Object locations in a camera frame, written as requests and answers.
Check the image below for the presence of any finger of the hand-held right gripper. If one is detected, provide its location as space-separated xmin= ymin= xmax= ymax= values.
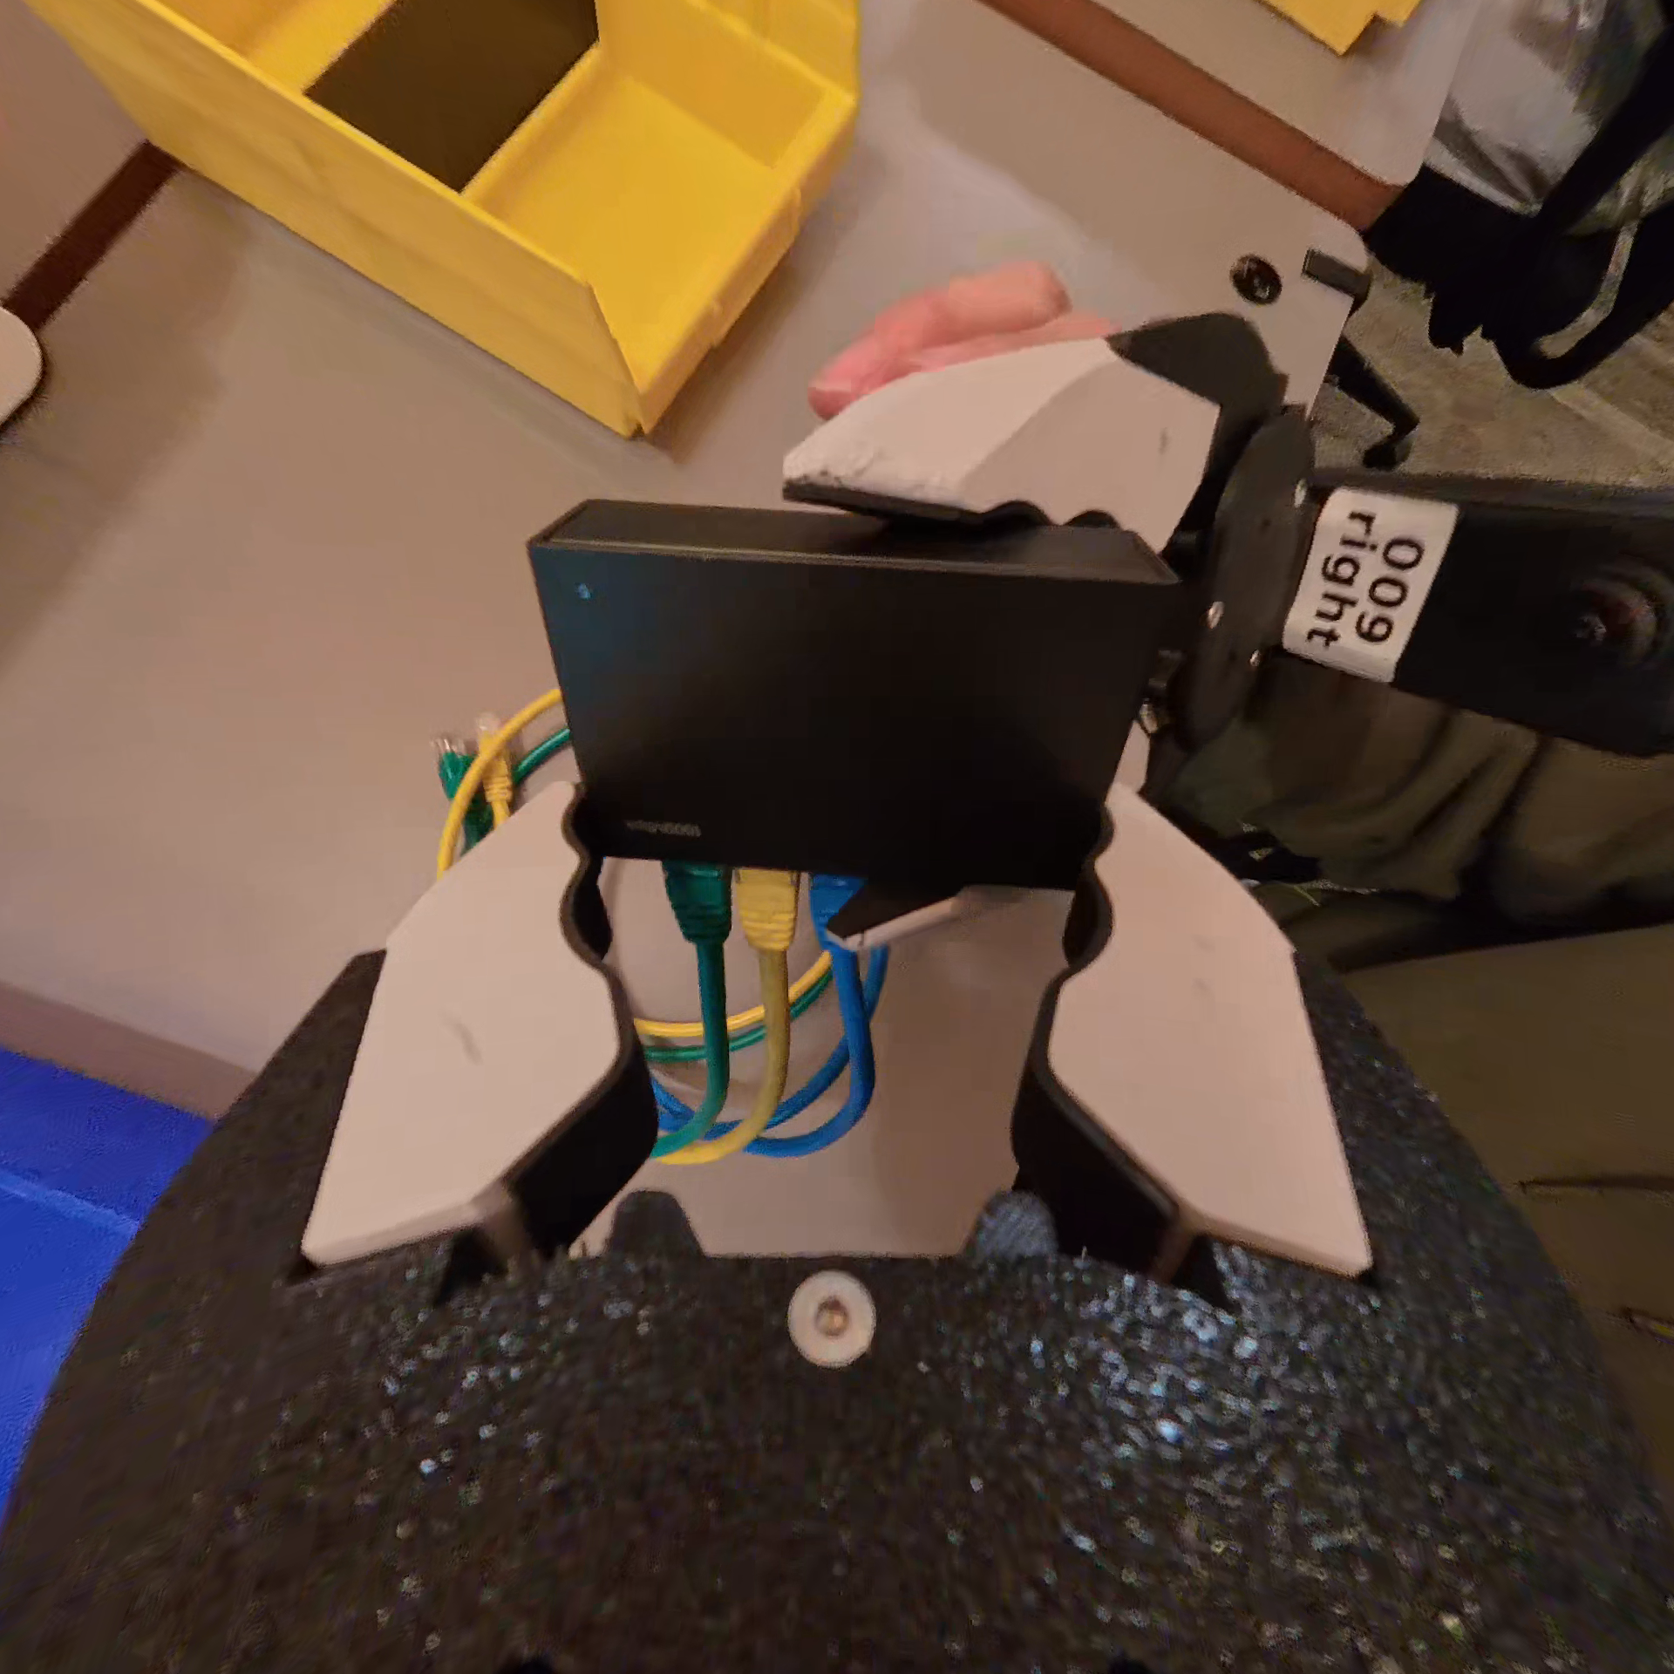
xmin=822 ymin=881 xmax=1093 ymax=951
xmin=782 ymin=312 xmax=1290 ymax=530

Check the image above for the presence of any black office chair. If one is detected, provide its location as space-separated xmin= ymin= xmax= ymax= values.
xmin=1323 ymin=0 xmax=1674 ymax=468

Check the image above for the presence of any person's olive clothing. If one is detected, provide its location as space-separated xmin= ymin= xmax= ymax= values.
xmin=1140 ymin=692 xmax=1674 ymax=1323

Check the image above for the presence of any grey jacket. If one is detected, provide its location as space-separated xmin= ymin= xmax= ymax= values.
xmin=1425 ymin=0 xmax=1674 ymax=222

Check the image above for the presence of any blue plastic bin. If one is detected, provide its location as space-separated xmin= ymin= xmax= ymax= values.
xmin=0 ymin=1044 xmax=216 ymax=1478

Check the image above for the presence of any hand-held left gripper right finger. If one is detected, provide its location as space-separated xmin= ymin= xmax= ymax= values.
xmin=1011 ymin=785 xmax=1377 ymax=1290

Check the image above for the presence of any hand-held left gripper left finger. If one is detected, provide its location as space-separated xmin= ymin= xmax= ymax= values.
xmin=301 ymin=780 xmax=661 ymax=1290

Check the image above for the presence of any person's right hand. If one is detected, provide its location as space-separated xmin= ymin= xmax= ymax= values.
xmin=807 ymin=259 xmax=1116 ymax=421

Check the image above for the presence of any blue ethernet cable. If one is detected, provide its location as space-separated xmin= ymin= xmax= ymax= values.
xmin=647 ymin=873 xmax=894 ymax=1159

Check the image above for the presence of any yellow ethernet cable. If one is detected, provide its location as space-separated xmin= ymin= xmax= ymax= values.
xmin=437 ymin=686 xmax=841 ymax=1168

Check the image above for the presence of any black network switch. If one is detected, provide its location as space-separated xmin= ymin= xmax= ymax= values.
xmin=528 ymin=496 xmax=1192 ymax=896

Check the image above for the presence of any green ethernet cable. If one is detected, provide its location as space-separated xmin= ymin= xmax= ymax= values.
xmin=428 ymin=727 xmax=841 ymax=1142

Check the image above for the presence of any yellow plastic bin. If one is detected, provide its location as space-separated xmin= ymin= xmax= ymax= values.
xmin=28 ymin=0 xmax=864 ymax=440
xmin=1257 ymin=0 xmax=1421 ymax=58

